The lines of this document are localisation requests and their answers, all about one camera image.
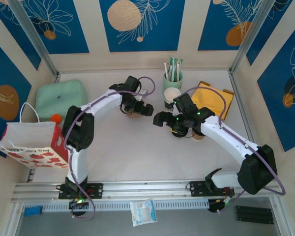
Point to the black mounting plate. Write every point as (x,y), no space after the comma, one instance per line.
(98,190)
(196,189)

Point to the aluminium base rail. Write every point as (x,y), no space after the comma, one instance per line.
(147,188)

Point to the mint green straw holder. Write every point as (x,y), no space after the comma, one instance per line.
(165,84)

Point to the aluminium side rail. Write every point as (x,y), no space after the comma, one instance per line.
(57,78)
(240,98)

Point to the brown paper coffee cup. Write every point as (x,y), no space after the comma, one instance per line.
(198,136)

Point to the green white wrapped straw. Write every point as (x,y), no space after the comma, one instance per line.
(181,64)
(171,64)
(174,67)
(178,66)

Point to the black ribbed block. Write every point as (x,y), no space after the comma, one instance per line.
(253,215)

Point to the brown cardboard napkin box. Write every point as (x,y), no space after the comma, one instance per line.
(229,93)

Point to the aluminium frame leg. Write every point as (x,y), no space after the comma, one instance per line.
(13,223)
(281,221)

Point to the orange capped bottle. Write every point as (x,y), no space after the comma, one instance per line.
(57,118)

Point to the aluminium frame post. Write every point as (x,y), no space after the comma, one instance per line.
(252,34)
(33,34)

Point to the yellow napkin stack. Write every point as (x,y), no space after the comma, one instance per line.
(209,100)

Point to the white black paper coffee cup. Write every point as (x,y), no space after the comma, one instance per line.
(170,94)

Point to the white paper straw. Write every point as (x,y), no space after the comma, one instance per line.
(165,68)

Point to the mint green zip pouch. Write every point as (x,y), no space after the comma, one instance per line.
(54,93)

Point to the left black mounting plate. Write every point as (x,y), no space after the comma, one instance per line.
(98,190)

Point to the white blue wipes packet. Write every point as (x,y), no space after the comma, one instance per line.
(142,212)

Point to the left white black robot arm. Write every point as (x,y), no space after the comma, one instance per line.
(76,167)

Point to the red white paper gift bag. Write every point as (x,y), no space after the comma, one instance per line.
(27,135)

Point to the black electronics module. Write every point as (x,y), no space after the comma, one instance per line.
(78,204)
(214,206)

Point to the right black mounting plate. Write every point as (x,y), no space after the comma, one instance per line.
(196,189)

